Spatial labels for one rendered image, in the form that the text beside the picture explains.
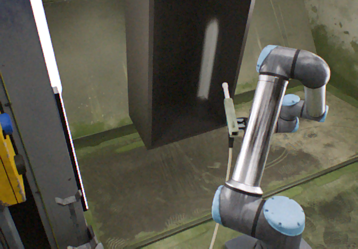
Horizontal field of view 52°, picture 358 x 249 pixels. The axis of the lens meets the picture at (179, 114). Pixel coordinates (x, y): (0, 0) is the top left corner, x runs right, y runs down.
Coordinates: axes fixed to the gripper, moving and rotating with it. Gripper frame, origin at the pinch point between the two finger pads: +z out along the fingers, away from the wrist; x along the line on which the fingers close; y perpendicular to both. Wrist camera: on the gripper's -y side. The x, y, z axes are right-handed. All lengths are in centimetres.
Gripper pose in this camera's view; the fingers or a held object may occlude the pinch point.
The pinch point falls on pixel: (229, 123)
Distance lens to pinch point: 205.0
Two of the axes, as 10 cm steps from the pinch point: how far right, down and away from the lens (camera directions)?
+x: -0.2, -6.1, 8.0
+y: 0.3, 7.9, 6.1
